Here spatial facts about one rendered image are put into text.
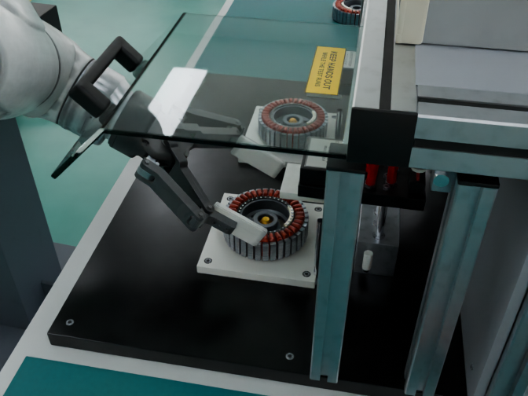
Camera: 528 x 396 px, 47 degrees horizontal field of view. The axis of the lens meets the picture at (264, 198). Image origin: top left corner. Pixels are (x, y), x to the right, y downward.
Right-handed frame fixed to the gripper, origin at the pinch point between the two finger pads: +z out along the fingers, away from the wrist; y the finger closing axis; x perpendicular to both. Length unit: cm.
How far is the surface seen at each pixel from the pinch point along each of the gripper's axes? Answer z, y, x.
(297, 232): 5.5, 2.8, 0.0
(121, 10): -67, -246, -137
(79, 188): -30, -94, -115
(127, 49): -22.3, 4.0, 11.7
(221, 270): -0.4, 7.7, -7.4
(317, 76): -5.4, 8.3, 22.7
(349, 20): 9, -75, -4
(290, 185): 1.2, 1.7, 5.1
